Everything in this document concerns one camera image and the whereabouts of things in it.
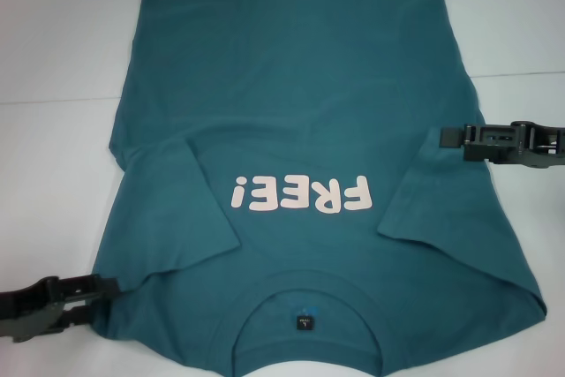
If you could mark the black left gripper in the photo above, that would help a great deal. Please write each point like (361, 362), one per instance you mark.
(26, 306)

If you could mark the teal t-shirt with FREE print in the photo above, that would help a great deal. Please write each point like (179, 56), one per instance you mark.
(282, 85)

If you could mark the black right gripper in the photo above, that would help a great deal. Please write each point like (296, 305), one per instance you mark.
(543, 143)

